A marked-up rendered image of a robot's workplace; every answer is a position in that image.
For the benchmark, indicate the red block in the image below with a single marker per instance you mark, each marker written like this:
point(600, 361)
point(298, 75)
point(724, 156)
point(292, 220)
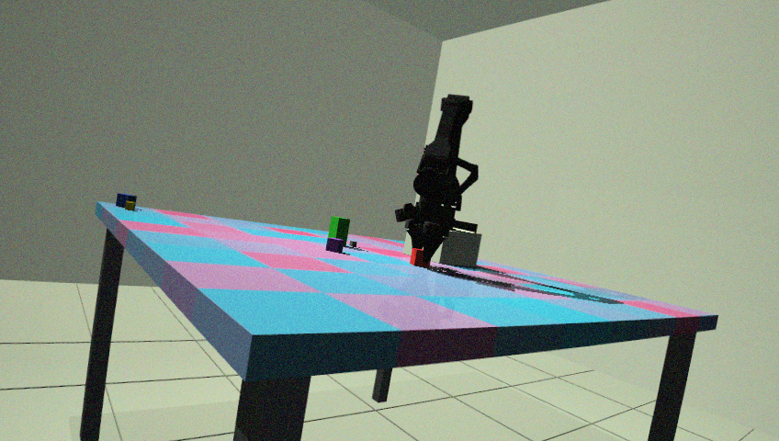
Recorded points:
point(417, 258)

